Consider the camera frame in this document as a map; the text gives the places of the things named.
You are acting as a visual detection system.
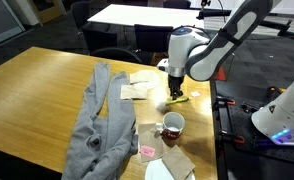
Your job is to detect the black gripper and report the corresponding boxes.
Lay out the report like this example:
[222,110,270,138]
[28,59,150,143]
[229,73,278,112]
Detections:
[167,75,185,101]

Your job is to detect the green pen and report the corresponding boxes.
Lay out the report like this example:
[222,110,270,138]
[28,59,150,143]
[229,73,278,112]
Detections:
[165,96,190,107]

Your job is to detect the red mug white inside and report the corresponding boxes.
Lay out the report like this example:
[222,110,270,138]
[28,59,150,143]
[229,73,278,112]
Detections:
[154,111,186,141]

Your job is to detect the brown napkin beside mug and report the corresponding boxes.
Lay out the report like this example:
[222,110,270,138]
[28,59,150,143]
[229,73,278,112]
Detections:
[137,122,168,164]

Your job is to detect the large white plate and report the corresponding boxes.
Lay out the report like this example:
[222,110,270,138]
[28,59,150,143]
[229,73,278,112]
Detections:
[129,69,161,90]

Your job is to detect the brown napkin on large plate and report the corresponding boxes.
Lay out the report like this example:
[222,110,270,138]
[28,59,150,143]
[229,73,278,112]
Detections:
[130,70,155,84]

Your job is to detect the brown napkin lying flat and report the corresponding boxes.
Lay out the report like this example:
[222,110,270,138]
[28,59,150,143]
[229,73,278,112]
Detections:
[120,84,150,100]

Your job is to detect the red floor marker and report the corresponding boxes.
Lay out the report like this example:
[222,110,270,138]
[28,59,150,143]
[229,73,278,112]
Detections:
[213,65,227,82]

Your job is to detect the orange black clamp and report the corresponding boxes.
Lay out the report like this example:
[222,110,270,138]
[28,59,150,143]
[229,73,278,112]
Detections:
[216,96,236,107]
[268,85,286,94]
[220,131,246,145]

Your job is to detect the black office chair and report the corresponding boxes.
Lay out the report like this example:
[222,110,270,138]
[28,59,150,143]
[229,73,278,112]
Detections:
[89,47,143,64]
[70,1,118,51]
[133,23,175,54]

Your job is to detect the pink sticker on napkin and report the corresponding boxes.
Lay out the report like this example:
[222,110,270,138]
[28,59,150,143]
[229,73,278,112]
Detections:
[139,144,156,158]

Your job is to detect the black robot mounting board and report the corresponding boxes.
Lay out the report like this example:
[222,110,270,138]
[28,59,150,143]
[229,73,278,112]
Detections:
[216,81,294,168]

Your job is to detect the brown napkin on small plate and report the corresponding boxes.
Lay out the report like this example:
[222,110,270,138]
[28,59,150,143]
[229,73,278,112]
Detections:
[161,144,196,180]

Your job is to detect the small white plate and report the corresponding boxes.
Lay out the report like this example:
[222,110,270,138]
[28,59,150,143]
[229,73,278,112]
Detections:
[144,158,196,180]

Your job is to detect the white background table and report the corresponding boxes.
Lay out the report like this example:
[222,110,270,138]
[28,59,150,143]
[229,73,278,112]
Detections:
[86,3,205,29]

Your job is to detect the grey sweater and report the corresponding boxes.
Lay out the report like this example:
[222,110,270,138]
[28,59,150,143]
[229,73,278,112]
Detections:
[60,60,140,180]

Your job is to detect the wooden door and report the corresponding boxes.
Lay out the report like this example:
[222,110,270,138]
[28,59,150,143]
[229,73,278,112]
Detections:
[30,0,68,25]

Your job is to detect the glass partition panel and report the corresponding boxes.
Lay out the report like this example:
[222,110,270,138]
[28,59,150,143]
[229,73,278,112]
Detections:
[0,0,26,48]

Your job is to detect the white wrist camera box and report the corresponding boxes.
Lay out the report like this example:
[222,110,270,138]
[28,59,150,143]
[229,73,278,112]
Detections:
[156,58,171,73]

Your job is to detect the black mount bar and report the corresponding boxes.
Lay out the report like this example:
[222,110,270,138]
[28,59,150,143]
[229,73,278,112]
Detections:
[196,0,293,34]

